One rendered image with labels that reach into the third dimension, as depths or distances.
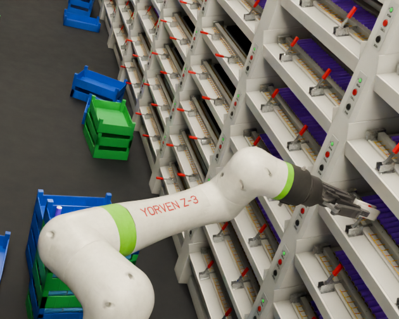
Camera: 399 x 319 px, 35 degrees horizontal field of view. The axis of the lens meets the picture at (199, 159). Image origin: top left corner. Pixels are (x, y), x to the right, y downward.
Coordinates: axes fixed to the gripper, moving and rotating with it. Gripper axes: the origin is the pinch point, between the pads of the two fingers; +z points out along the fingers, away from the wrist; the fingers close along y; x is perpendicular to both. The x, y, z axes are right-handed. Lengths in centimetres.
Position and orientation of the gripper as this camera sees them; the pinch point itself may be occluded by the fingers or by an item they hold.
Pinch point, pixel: (365, 209)
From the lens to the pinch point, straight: 163.1
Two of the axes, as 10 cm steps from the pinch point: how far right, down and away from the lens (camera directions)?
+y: 2.3, 5.1, -8.3
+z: 8.6, 2.9, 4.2
